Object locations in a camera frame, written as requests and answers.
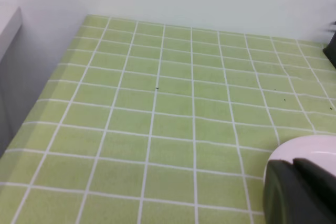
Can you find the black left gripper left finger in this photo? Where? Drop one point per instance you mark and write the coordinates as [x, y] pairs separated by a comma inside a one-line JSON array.
[[289, 198]]

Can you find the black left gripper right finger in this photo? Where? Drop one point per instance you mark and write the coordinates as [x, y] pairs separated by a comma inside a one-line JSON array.
[[311, 171]]

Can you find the pink round plate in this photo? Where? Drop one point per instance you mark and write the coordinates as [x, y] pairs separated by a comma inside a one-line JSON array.
[[319, 149]]

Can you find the white side cabinet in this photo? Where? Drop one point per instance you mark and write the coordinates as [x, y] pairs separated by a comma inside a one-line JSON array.
[[11, 22]]

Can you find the black wire dish rack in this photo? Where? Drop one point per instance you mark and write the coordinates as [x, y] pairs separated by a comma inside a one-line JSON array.
[[330, 49]]

